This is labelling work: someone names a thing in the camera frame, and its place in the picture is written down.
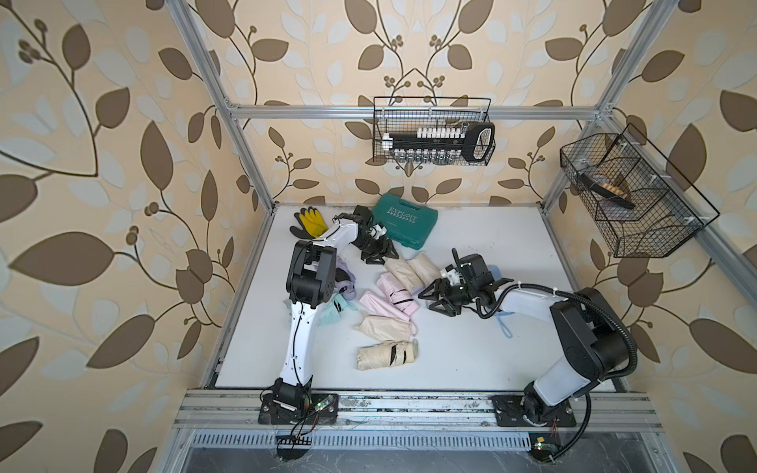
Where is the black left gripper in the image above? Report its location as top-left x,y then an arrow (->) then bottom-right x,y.
351,235 -> 399,263

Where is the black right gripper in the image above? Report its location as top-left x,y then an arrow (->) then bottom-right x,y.
418,278 -> 476,315

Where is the pink sleeved umbrella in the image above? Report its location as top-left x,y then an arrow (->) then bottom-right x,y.
377,272 -> 420,317

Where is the beige sleeved umbrella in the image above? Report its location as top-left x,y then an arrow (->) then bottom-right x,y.
408,252 -> 442,287
384,258 -> 425,295

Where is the lilac umbrella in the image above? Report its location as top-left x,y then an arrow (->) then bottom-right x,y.
335,257 -> 357,301

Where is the cream umbrella sleeve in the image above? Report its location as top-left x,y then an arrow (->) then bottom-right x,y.
355,315 -> 417,342

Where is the cream bare umbrella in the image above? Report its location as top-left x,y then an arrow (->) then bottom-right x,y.
357,340 -> 418,371

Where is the mint green umbrella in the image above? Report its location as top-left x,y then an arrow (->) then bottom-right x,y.
286,293 -> 358,325

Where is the pink umbrella sleeve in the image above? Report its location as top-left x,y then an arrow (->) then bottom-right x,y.
359,291 -> 411,322

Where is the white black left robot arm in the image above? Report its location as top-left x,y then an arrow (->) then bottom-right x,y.
280,205 -> 398,388

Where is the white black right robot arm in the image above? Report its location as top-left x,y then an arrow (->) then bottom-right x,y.
419,251 -> 639,416

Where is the green plastic tool case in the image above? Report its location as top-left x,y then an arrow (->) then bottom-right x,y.
372,193 -> 439,250

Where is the yellow black work glove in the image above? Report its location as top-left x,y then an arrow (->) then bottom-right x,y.
290,207 -> 328,240

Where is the black socket bit holder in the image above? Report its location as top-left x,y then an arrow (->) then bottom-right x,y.
378,122 -> 496,166

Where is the dark tool in side basket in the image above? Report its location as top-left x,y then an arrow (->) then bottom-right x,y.
578,173 -> 636,210

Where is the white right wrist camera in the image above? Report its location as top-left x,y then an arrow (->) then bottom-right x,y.
441,265 -> 465,287

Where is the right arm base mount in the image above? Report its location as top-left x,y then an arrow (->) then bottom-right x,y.
490,393 -> 577,428

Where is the black rear wire basket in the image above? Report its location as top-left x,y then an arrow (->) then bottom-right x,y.
371,96 -> 496,168

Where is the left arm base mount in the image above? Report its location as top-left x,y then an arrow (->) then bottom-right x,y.
258,378 -> 339,426

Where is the black side wire basket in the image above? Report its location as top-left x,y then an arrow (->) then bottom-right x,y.
560,123 -> 721,258

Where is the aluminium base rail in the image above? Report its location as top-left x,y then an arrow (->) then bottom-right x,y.
175,389 -> 664,434

